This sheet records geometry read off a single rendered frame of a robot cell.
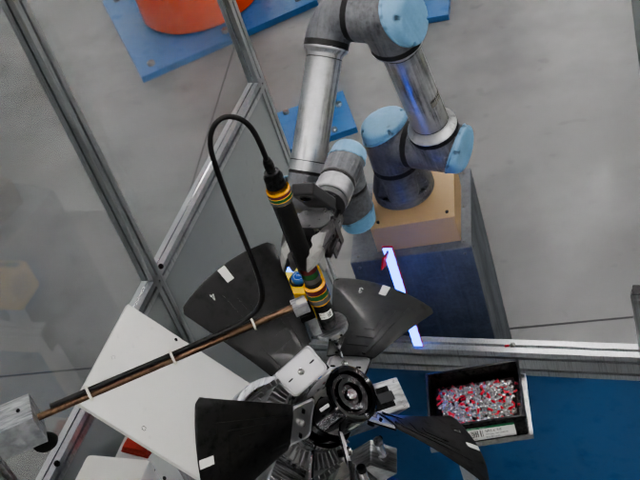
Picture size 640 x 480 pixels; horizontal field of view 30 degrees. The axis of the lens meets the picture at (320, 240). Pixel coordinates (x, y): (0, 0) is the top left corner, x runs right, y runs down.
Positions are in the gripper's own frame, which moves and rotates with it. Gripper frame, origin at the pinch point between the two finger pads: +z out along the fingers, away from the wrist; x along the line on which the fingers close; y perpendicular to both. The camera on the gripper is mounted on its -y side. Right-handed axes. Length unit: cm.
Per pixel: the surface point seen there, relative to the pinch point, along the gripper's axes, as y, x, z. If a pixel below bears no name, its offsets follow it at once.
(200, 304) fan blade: 11.2, 23.8, 0.5
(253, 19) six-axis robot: 146, 170, -320
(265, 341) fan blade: 19.8, 12.0, 2.0
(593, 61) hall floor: 149, -2, -274
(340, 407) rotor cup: 27.6, -4.4, 10.9
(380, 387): 48.1, -1.7, -11.2
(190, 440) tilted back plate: 33.5, 27.7, 17.0
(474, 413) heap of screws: 66, -17, -20
